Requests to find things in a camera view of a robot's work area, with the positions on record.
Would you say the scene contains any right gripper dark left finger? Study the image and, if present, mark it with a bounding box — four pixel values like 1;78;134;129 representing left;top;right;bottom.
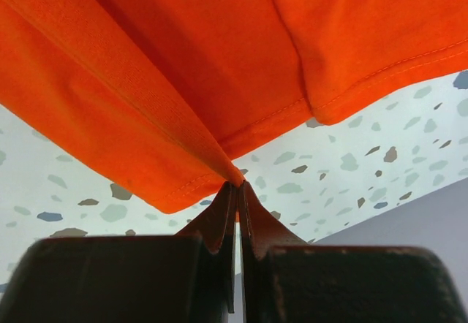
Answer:
1;183;236;322

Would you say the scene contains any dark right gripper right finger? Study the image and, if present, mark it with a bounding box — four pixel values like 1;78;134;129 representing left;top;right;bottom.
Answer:
238;183;467;322

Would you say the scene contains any orange t-shirt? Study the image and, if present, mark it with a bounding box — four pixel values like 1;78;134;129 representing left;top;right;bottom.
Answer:
1;0;467;213

